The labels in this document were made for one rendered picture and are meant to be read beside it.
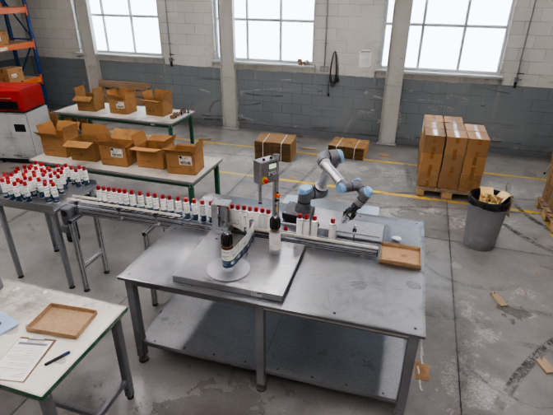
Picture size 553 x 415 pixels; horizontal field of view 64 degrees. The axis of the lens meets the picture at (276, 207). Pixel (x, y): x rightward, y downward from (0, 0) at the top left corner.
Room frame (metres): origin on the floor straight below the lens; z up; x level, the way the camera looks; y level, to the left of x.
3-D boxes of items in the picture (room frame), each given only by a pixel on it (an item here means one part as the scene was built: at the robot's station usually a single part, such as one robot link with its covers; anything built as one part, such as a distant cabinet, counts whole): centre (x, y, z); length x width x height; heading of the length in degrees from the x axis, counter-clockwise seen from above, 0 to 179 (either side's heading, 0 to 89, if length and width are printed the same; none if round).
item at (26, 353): (1.83, 1.38, 0.81); 0.38 x 0.36 x 0.02; 73
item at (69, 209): (3.56, 1.91, 0.71); 0.15 x 0.12 x 0.34; 164
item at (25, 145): (7.17, 4.27, 0.61); 0.70 x 0.60 x 1.22; 84
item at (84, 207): (3.53, 1.36, 0.47); 1.17 x 0.38 x 0.94; 74
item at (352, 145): (7.50, -1.27, 0.11); 0.65 x 0.54 x 0.22; 70
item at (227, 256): (2.61, 0.34, 1.04); 0.09 x 0.09 x 0.29
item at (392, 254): (2.87, -0.95, 0.85); 0.30 x 0.26 x 0.04; 74
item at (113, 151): (4.96, 1.87, 0.97); 0.45 x 0.38 x 0.37; 166
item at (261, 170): (3.25, 0.09, 1.38); 0.17 x 0.10 x 0.19; 129
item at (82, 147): (5.09, 2.30, 0.97); 0.44 x 0.38 x 0.37; 168
